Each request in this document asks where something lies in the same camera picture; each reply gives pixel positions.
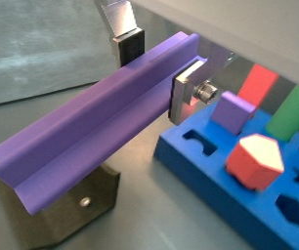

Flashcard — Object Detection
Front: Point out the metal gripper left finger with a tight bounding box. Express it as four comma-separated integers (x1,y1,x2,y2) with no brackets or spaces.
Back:
94,0,146,67

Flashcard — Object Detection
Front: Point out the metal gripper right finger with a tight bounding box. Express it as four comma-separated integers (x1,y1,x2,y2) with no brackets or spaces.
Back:
168,43,231,125

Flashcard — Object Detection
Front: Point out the purple star-profile bar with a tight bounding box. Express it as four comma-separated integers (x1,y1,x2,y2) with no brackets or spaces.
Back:
0,32,200,214

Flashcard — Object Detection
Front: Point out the purple rectangular block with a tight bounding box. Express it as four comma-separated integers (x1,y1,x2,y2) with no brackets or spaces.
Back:
210,91,258,135

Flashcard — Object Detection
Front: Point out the red tall rectangular block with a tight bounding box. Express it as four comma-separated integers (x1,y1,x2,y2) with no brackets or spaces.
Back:
239,64,279,107

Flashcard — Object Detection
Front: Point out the green tall cylinder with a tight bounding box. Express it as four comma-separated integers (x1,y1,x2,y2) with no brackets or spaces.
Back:
267,86,299,142

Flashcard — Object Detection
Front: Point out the red hexagonal block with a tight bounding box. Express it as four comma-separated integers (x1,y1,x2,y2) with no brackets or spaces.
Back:
226,134,285,190

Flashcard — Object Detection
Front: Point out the blue foam shape-sorter base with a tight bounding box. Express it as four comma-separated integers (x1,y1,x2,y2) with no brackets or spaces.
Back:
155,105,299,250

